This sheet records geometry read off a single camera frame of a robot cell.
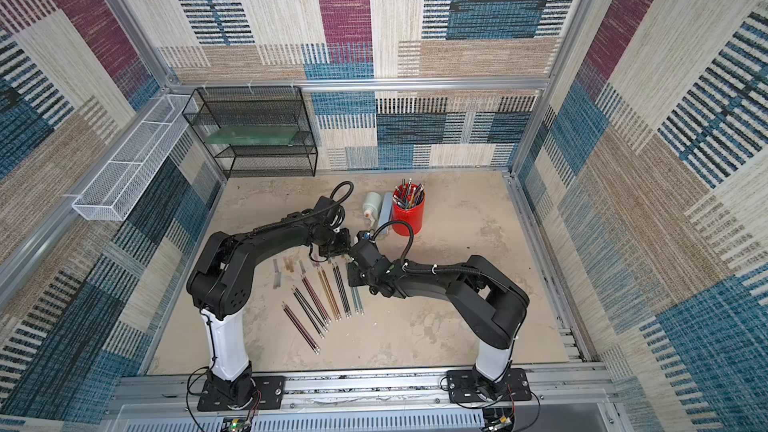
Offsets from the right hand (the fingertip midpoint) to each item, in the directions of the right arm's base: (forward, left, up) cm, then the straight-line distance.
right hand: (358, 272), depth 91 cm
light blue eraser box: (+20, -8, +2) cm, 22 cm away
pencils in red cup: (+20, -16, +11) cm, 28 cm away
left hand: (+9, +2, -1) cm, 9 cm away
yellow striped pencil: (-7, +9, -4) cm, 12 cm away
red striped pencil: (-15, +15, -2) cm, 21 cm away
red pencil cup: (+16, -18, +6) cm, 24 cm away
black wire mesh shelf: (+48, +33, +26) cm, 64 cm away
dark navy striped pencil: (-4, +5, -3) cm, 7 cm away
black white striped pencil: (-12, +13, -3) cm, 18 cm away
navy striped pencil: (-10, +13, -4) cm, 17 cm away
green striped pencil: (-7, 0, -3) cm, 8 cm away
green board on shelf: (+38, +25, +21) cm, 50 cm away
